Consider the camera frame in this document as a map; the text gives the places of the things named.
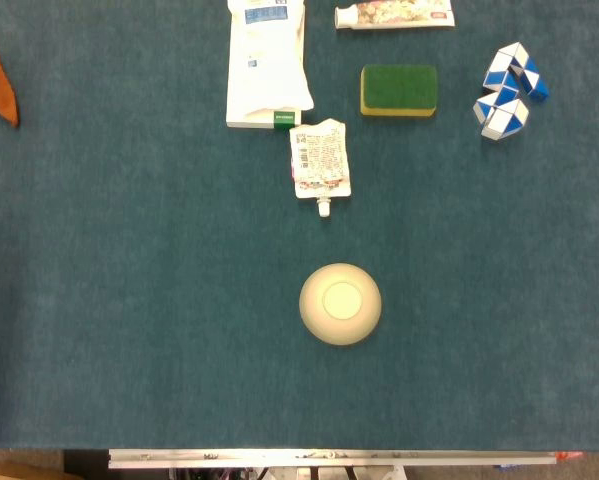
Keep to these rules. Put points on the white box green end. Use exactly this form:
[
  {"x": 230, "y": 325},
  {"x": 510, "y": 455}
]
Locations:
[{"x": 279, "y": 120}]

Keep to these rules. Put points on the white refill pouch blue label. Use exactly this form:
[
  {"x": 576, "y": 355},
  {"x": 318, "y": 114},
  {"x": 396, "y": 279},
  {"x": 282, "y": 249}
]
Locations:
[{"x": 266, "y": 60}]

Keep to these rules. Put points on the crumpled white spout pouch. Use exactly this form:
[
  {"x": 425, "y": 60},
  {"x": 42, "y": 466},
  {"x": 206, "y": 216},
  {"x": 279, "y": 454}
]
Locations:
[{"x": 320, "y": 160}]

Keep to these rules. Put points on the cream upturned bowl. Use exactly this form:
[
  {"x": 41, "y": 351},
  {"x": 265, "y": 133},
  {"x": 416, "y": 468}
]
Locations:
[{"x": 340, "y": 304}]

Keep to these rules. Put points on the green yellow scrub sponge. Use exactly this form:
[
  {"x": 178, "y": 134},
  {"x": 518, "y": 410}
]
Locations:
[{"x": 399, "y": 89}]

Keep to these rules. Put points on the toothpaste tube floral print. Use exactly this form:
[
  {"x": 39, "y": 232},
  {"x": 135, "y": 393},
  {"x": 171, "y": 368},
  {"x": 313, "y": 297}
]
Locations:
[{"x": 399, "y": 14}]

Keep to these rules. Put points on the blue white snake puzzle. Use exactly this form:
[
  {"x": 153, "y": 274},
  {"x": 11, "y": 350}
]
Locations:
[{"x": 508, "y": 95}]

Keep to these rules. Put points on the aluminium frame rail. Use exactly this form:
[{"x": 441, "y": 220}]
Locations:
[{"x": 329, "y": 457}]

